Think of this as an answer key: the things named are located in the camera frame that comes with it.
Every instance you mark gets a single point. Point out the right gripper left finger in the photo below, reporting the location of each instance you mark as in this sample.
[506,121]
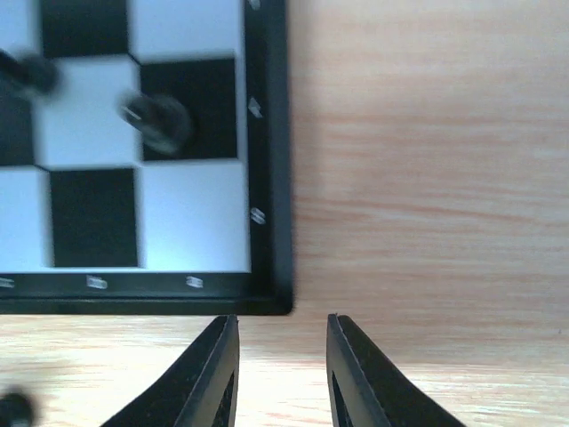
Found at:
[198,389]

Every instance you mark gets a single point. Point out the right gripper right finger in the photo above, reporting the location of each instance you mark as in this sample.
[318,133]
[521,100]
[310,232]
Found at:
[367,389]

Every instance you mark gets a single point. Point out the black chess piece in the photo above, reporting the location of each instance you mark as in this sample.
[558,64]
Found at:
[29,74]
[165,125]

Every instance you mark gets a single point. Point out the black pawn on table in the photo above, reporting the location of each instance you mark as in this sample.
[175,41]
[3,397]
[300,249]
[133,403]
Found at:
[17,410]

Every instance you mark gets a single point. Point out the black white chess board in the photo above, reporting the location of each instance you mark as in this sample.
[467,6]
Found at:
[94,223]

